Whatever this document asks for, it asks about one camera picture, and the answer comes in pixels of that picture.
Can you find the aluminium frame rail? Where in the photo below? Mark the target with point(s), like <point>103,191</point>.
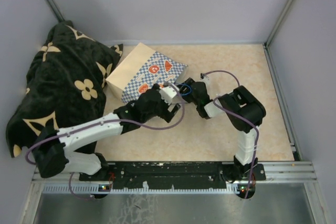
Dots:
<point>288,171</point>

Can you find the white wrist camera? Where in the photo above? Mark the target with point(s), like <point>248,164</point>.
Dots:
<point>205,79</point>
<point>168,93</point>

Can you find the blue checkered paper bag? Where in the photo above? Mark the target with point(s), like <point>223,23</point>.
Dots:
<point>140,70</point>

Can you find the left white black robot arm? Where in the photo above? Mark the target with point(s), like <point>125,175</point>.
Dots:
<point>56,151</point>

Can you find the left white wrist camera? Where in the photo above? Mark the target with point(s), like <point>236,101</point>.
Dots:
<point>168,93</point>

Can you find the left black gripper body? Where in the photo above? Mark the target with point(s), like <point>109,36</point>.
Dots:
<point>165,113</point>

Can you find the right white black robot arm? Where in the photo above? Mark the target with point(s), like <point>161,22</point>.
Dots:
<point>246,114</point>

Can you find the black floral blanket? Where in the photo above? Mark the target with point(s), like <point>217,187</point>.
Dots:
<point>64,85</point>

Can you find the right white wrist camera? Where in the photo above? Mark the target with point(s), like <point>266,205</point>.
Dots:
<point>205,79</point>

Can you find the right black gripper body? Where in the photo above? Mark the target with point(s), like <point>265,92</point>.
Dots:
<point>187,94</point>

